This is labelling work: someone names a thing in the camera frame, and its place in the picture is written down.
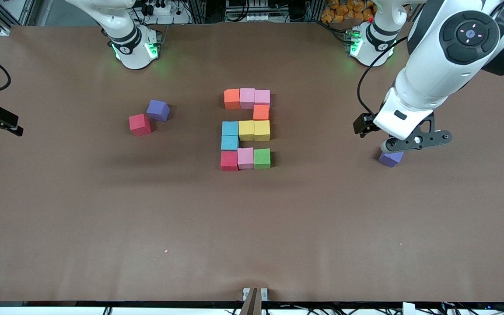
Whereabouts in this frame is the purple foam cube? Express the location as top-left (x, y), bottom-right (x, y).
top-left (378, 151), bottom-right (405, 168)
top-left (146, 99), bottom-right (171, 122)

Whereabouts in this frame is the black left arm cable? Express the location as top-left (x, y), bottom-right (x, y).
top-left (357, 36), bottom-right (409, 116)

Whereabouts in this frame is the silver table edge bracket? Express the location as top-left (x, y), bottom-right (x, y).
top-left (242, 287), bottom-right (269, 301)

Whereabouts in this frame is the yellow foam cube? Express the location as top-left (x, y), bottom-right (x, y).
top-left (238, 120), bottom-right (255, 141)
top-left (254, 120), bottom-right (271, 142)

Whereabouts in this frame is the white power strip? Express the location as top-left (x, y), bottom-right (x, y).
top-left (140, 0), bottom-right (172, 16)

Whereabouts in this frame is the white electronics unit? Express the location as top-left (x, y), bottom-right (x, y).
top-left (225, 0), bottom-right (275, 22)

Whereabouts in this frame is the bag of orange items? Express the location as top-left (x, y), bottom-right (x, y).
top-left (321, 0), bottom-right (376, 24)

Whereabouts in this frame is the red foam cube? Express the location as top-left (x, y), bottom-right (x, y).
top-left (220, 151), bottom-right (238, 172)
top-left (129, 113), bottom-right (152, 137)

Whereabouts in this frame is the green foam cube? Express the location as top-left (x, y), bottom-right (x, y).
top-left (254, 148), bottom-right (271, 170)

